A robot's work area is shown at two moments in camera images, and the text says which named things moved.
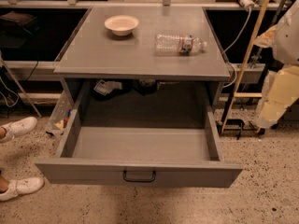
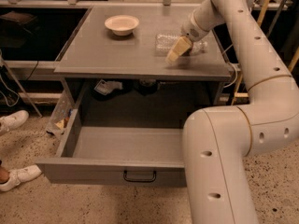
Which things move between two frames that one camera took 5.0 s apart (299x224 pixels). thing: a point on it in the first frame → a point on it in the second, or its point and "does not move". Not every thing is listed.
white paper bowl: [121, 25] does not move
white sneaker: [17, 187] → [19, 175]
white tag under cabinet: [106, 87] does not move
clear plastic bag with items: [60, 115] does not move
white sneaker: [18, 127] → [13, 120]
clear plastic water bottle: [177, 44] does not move
